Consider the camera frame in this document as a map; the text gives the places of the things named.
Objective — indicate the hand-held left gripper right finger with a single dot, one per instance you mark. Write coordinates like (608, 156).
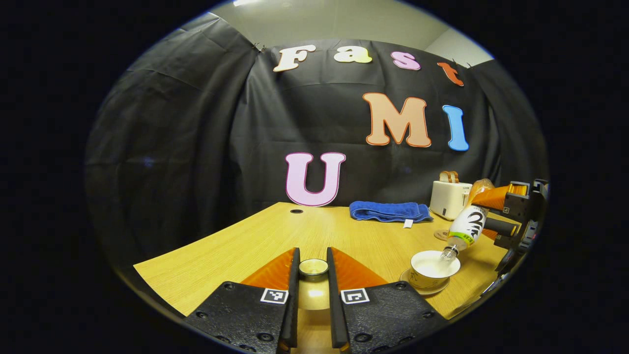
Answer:
(334, 305)

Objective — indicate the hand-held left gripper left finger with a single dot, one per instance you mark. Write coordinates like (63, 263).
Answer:
(293, 305)

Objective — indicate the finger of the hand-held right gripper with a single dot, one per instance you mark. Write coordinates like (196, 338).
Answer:
(499, 196)
(503, 228)

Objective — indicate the clear water bottle white label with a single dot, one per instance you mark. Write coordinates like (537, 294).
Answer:
(469, 223)

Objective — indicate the white teacup lid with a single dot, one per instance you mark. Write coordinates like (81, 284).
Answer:
(313, 268)

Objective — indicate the round brown coaster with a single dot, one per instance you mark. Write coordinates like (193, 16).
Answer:
(441, 235)

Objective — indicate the white teacup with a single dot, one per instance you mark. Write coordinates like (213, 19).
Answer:
(427, 278)

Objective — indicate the toast slice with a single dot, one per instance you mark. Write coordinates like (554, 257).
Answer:
(454, 176)
(443, 177)

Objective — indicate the cream toaster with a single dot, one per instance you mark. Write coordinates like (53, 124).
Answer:
(447, 199)

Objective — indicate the blue towel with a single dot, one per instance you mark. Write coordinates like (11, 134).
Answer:
(388, 210)

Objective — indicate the black backdrop cloth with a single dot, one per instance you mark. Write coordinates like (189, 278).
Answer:
(196, 147)

